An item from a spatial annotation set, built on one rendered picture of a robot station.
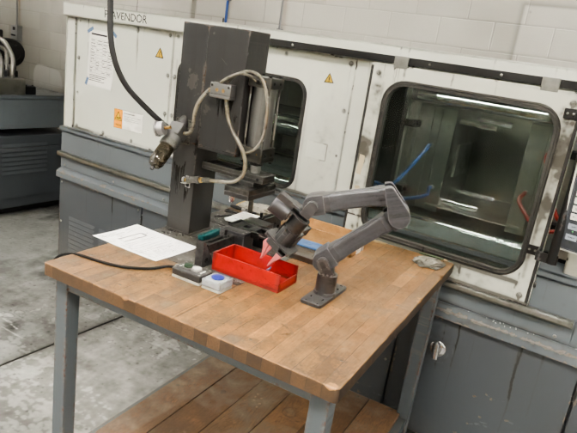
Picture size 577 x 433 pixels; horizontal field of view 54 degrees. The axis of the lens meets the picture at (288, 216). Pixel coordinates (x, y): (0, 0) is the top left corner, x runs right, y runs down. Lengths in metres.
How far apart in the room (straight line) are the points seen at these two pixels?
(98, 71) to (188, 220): 1.58
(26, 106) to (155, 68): 1.99
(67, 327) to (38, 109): 3.31
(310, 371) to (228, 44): 1.10
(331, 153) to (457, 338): 0.95
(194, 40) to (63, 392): 1.23
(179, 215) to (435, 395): 1.32
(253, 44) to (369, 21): 2.93
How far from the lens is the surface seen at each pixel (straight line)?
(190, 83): 2.05
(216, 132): 1.99
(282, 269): 1.83
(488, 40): 4.48
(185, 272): 1.73
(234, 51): 1.94
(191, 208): 2.10
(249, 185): 1.95
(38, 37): 7.66
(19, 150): 4.98
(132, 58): 3.29
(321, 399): 1.39
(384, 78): 2.37
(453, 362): 2.50
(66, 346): 1.93
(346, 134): 2.48
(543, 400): 2.48
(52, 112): 5.11
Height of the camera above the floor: 1.61
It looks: 16 degrees down
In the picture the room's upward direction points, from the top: 9 degrees clockwise
